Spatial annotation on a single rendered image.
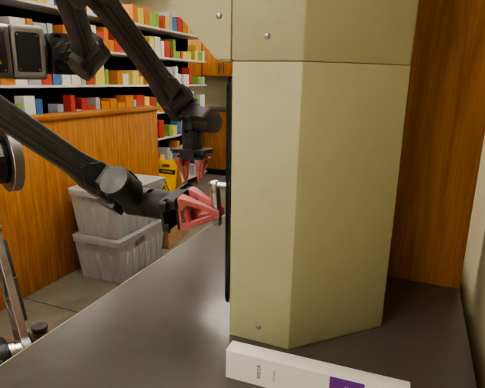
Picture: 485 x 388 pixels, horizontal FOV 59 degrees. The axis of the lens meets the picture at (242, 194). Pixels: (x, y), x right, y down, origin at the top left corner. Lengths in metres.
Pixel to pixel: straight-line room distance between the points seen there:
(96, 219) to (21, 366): 2.29
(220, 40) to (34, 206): 2.49
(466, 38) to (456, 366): 0.61
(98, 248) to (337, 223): 2.51
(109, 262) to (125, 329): 2.26
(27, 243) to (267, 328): 2.45
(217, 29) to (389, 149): 0.34
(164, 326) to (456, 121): 0.71
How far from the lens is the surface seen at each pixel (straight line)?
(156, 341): 0.80
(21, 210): 2.99
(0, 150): 1.44
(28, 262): 3.11
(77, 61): 1.31
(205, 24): 0.70
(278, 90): 0.65
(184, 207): 0.78
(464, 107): 1.00
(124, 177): 0.79
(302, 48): 0.64
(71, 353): 0.81
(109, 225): 2.99
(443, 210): 1.03
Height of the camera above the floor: 1.38
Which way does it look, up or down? 15 degrees down
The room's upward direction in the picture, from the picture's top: 1 degrees clockwise
